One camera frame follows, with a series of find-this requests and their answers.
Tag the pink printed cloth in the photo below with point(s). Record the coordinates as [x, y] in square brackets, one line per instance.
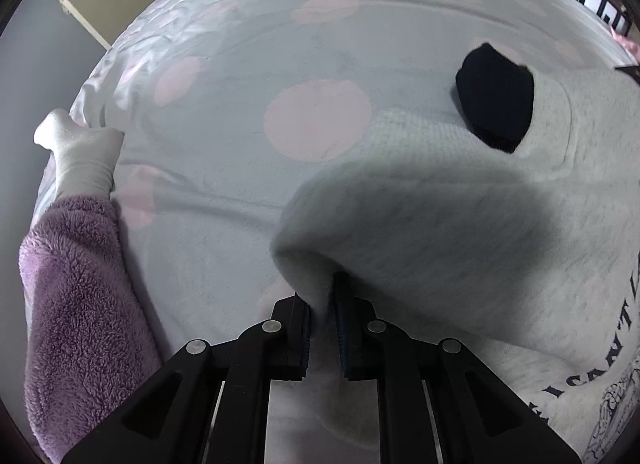
[627, 46]

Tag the pink dotted grey duvet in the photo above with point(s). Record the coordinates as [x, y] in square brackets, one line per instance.
[225, 194]

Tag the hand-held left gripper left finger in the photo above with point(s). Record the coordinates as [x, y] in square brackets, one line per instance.
[301, 344]

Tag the black cloth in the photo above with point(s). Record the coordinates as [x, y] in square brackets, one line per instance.
[495, 98]

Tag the person's white sock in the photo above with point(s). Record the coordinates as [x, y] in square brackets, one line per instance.
[80, 153]

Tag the person's purple fleece clothing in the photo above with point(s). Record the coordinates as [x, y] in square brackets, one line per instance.
[80, 304]

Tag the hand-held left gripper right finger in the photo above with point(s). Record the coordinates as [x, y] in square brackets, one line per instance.
[344, 339]

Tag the grey printed sweatshirt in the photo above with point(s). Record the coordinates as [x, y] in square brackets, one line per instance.
[450, 244]

